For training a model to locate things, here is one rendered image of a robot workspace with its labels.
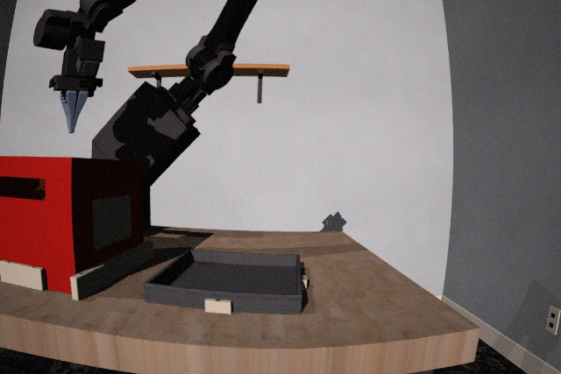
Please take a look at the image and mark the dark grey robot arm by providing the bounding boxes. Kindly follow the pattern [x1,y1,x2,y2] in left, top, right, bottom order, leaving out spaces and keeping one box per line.
[33,0,258,126]

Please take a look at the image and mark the orange bottle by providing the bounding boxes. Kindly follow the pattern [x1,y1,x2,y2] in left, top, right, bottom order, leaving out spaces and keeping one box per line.
[29,179,46,200]

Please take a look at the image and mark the red crate with dividers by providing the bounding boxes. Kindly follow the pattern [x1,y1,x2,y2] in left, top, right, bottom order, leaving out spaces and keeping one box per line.
[0,156,144,294]

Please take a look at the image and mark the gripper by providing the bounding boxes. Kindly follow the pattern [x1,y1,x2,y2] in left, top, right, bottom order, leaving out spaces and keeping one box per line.
[49,75,103,133]

